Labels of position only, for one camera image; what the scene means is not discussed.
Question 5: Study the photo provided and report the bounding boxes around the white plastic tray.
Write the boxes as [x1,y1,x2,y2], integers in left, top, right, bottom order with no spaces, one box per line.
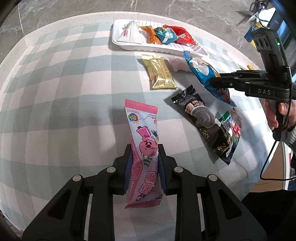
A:
[111,19,209,57]

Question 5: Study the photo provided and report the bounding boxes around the kitchen scissors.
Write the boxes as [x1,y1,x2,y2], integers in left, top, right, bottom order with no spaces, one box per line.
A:
[236,0,267,25]

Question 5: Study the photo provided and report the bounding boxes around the gold snack packet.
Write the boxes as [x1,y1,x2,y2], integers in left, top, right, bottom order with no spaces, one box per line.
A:
[142,54,177,89]

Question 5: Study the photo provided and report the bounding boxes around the red snack bag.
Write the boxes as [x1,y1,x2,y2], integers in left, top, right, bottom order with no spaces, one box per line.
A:
[163,25,196,45]

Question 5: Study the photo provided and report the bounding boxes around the blue snack packet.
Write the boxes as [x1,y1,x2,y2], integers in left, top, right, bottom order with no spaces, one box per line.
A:
[183,51,236,107]

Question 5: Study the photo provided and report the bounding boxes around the checkered tablecloth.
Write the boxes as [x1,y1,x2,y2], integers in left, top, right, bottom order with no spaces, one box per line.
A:
[1,23,273,230]

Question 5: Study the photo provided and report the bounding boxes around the pink snack packet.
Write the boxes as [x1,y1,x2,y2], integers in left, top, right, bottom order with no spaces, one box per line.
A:
[125,99,163,208]

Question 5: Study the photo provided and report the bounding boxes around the clear green red packet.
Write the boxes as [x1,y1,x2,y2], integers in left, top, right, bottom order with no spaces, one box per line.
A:
[219,108,242,143]

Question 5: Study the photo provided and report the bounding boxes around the black snack packet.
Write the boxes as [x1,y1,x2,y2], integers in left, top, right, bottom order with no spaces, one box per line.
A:
[171,85,239,165]

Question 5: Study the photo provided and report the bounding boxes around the right hand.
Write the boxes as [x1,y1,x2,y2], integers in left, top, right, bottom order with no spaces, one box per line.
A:
[264,99,296,130]

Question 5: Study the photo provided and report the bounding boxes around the teal round packet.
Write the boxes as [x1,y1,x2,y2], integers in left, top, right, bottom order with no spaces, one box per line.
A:
[154,27,178,45]

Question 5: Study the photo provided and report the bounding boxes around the orange snack packet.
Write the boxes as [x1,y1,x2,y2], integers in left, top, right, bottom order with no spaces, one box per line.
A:
[140,26,162,45]

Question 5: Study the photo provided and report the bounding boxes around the white triangular packet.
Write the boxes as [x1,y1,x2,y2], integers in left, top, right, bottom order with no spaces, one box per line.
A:
[117,20,148,44]

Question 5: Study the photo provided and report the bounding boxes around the pale pink packet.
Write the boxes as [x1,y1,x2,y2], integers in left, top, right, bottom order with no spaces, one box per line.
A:
[167,56,191,72]

